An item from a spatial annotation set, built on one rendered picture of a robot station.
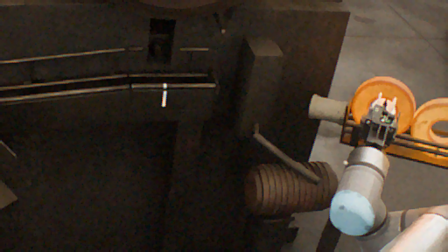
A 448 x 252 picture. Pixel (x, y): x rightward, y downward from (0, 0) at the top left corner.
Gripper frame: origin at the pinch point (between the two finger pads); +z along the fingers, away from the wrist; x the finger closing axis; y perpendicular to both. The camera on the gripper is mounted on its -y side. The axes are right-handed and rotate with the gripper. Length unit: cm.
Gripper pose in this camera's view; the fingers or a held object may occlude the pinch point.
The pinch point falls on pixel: (385, 101)
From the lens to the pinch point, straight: 141.5
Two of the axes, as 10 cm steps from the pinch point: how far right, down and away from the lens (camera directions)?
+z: 4.2, -6.8, 6.1
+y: 0.0, -6.7, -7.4
